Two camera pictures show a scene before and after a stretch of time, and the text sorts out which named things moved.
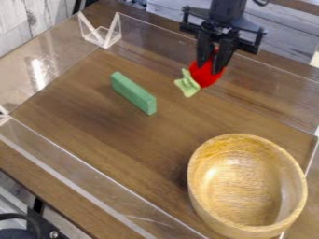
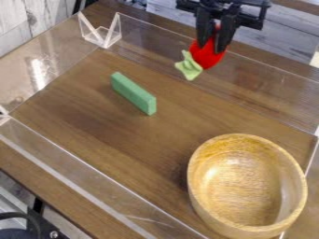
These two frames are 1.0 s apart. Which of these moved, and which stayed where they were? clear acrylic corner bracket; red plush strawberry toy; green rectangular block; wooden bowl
Moved: red plush strawberry toy
Stayed: clear acrylic corner bracket; green rectangular block; wooden bowl
